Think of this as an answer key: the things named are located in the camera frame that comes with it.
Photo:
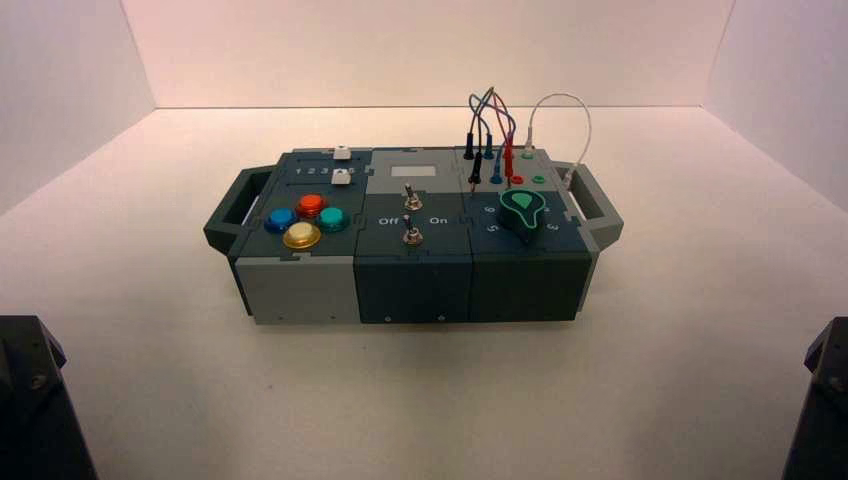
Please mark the green pointer knob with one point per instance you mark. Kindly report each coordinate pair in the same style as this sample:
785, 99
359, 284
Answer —
520, 213

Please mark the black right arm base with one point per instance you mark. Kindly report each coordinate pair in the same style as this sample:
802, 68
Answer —
825, 411

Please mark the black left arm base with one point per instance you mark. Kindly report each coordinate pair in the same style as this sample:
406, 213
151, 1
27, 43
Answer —
33, 411

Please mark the white slider knob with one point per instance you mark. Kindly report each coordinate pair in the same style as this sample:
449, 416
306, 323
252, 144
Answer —
342, 153
341, 177

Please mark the grey and teal control box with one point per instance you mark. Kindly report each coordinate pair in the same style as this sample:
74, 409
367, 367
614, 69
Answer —
411, 278

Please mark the small grey display screen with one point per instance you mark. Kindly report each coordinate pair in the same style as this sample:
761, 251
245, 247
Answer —
413, 171

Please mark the teal push button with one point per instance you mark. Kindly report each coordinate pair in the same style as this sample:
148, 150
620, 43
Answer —
332, 218

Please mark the orange push button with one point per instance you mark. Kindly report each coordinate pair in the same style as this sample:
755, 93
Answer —
311, 204

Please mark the yellow push button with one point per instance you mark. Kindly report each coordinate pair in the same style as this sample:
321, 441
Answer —
302, 234

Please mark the blue push button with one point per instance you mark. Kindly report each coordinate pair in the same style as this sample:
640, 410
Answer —
281, 219

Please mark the metal toggle switch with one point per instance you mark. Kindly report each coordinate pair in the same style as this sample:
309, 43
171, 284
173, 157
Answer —
412, 197
411, 233

